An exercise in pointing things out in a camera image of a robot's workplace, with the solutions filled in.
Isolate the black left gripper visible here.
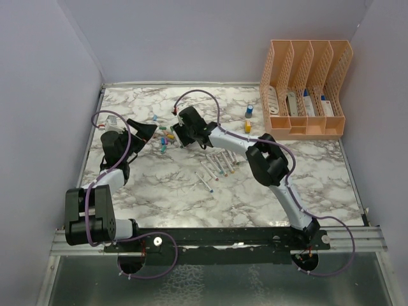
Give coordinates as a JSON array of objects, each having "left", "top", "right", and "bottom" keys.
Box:
[{"left": 119, "top": 119, "right": 156, "bottom": 161}]

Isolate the teal capped marker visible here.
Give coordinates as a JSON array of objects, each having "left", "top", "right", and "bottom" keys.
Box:
[{"left": 206, "top": 155, "right": 224, "bottom": 174}]

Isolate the purple capped marker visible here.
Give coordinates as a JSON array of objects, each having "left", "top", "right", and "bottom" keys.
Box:
[{"left": 200, "top": 162, "right": 219, "bottom": 181}]

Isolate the peach capped marker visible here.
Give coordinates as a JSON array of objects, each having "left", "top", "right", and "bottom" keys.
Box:
[{"left": 221, "top": 152, "right": 235, "bottom": 173}]

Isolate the blue capped marker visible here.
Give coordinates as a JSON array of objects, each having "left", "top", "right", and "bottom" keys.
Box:
[{"left": 194, "top": 172, "right": 214, "bottom": 193}]

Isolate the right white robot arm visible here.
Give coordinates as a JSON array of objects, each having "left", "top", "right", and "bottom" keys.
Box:
[{"left": 173, "top": 106, "right": 320, "bottom": 249}]

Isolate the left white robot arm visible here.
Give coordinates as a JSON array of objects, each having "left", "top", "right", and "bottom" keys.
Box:
[{"left": 65, "top": 119, "right": 157, "bottom": 252}]

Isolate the yellow self-inking stamp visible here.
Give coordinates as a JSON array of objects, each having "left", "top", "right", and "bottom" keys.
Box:
[{"left": 244, "top": 120, "right": 251, "bottom": 134}]

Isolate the white printed card package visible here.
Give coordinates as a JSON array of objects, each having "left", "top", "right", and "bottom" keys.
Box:
[{"left": 266, "top": 86, "right": 280, "bottom": 115}]

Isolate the peach plastic desk organizer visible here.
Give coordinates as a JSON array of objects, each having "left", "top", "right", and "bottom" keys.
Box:
[{"left": 259, "top": 40, "right": 353, "bottom": 140}]

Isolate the white blue box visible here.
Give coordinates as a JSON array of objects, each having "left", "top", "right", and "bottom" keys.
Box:
[{"left": 303, "top": 89, "right": 316, "bottom": 117}]

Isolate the white red box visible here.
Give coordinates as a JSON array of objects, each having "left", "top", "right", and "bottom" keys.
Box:
[{"left": 321, "top": 95, "right": 334, "bottom": 117}]

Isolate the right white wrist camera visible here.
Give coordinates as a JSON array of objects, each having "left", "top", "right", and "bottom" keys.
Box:
[{"left": 173, "top": 109, "right": 184, "bottom": 126}]

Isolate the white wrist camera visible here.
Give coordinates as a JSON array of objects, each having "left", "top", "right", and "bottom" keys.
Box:
[
  {"left": 173, "top": 109, "right": 184, "bottom": 126},
  {"left": 103, "top": 115, "right": 123, "bottom": 133}
]

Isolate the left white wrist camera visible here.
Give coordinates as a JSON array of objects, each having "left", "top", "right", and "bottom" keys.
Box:
[{"left": 103, "top": 115, "right": 123, "bottom": 133}]

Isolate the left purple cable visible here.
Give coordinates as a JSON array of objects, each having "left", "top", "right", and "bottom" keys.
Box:
[{"left": 85, "top": 110, "right": 179, "bottom": 281}]

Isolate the purple cable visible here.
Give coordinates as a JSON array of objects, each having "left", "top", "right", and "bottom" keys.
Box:
[
  {"left": 85, "top": 110, "right": 179, "bottom": 281},
  {"left": 171, "top": 89, "right": 357, "bottom": 277}
]

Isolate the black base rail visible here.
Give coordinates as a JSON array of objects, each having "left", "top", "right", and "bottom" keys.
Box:
[{"left": 104, "top": 227, "right": 330, "bottom": 266}]

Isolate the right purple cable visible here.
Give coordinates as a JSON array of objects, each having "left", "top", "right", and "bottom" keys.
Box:
[{"left": 171, "top": 89, "right": 357, "bottom": 277}]

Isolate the aluminium frame rail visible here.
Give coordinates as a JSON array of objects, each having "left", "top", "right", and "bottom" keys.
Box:
[{"left": 50, "top": 226, "right": 388, "bottom": 256}]

